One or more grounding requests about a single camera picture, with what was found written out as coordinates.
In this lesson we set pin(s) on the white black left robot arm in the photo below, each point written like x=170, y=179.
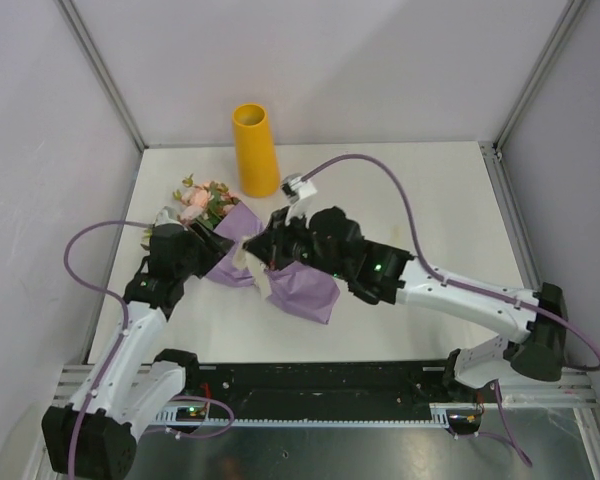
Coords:
x=95, y=435

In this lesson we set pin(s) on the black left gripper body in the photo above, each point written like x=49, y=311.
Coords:
x=186, y=266

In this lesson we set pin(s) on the yellow cylindrical vase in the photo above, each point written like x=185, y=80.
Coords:
x=256, y=158

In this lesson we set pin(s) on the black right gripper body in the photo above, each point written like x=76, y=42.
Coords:
x=293, y=244

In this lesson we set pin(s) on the pink artificial flower bunch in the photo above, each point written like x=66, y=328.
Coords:
x=206, y=203

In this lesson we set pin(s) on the white slotted cable duct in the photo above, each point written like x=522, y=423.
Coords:
x=435, y=415

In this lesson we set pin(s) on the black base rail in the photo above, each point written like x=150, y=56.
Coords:
x=333, y=390

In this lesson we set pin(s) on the aluminium frame post left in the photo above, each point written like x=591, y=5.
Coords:
x=97, y=64

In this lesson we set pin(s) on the aluminium frame post right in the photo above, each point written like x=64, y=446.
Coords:
x=562, y=31

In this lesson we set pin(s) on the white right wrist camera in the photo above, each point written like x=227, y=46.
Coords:
x=299, y=193

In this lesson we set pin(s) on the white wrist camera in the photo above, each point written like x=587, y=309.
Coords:
x=167, y=221
x=299, y=193

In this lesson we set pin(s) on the aluminium frame post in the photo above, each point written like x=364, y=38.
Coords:
x=562, y=31
x=97, y=64

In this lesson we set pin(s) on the purple pink wrapping paper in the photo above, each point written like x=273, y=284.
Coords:
x=296, y=289

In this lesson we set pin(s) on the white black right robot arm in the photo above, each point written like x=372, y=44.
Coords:
x=528, y=343

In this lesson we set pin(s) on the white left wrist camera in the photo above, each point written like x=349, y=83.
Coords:
x=167, y=221

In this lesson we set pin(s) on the cream ribbon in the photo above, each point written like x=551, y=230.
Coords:
x=243, y=260

